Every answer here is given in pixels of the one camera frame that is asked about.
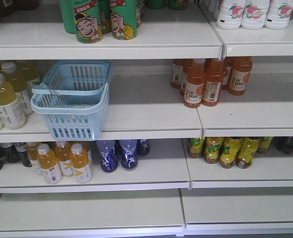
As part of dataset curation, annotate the light blue plastic basket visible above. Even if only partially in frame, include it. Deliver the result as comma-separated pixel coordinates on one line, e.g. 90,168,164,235
31,59,112,141

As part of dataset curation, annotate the blue sports drink bottle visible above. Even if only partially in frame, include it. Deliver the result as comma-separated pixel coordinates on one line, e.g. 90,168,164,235
119,139,138,170
96,140,118,173
137,139,150,156

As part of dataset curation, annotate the orange C100 drink bottle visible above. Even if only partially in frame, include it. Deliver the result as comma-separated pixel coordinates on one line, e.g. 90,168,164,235
183,59,206,109
227,56,253,96
202,58,224,107

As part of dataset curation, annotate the yellow lemon tea bottle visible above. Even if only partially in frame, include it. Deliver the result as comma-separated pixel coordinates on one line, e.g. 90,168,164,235
235,137,260,169
204,137,224,164
188,138,205,158
257,136,274,154
220,137,243,169

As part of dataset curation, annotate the orange vitamin drink bottle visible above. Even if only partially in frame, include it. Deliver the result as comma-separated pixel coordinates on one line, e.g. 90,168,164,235
37,143,62,184
71,143,92,183
55,141,73,177

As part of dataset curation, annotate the white metal shelving unit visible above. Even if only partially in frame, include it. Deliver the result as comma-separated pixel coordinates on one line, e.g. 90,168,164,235
0,0,293,238

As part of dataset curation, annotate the green cartoon tea bottle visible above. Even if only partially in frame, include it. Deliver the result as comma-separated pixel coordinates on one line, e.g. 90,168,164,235
59,0,102,44
109,0,137,40

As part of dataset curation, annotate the white peach drink bottle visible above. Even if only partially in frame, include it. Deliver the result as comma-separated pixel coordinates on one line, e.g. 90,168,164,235
264,0,293,30
217,0,246,30
241,0,270,30

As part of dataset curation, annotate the cola bottle red label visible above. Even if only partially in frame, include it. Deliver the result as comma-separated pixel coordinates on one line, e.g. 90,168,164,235
277,136,293,154

